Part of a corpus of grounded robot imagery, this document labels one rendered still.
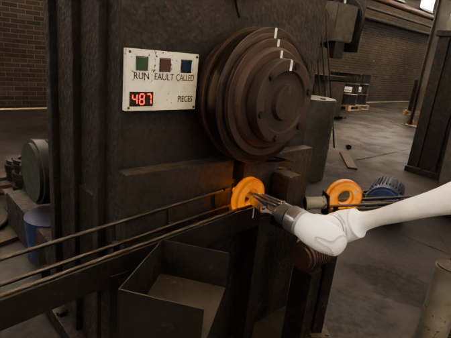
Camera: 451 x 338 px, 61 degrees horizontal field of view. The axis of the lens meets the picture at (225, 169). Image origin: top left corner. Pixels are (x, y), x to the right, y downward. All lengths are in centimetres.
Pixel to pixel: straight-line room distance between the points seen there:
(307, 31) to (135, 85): 84
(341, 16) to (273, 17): 776
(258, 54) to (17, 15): 619
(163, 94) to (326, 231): 66
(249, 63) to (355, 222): 62
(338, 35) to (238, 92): 813
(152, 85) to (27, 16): 613
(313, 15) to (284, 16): 18
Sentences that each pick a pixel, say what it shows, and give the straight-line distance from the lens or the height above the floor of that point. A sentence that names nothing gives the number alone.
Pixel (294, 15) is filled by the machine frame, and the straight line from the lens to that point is 168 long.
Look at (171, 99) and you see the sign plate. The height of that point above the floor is 109.
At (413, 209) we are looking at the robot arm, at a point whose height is 91.
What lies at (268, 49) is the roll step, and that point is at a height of 128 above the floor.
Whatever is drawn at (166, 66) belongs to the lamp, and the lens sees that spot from 124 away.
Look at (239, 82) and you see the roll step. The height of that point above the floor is 117.
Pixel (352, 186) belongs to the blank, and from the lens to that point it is 174.
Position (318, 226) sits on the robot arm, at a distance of 126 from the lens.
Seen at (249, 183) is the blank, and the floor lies 80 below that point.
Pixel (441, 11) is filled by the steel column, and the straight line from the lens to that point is 1029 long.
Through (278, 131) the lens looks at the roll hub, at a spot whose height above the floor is 101.
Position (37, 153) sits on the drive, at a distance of 233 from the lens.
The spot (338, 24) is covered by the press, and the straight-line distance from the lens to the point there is 926.
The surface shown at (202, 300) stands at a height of 60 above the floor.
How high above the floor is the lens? 126
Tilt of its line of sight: 17 degrees down
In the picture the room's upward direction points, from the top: 6 degrees clockwise
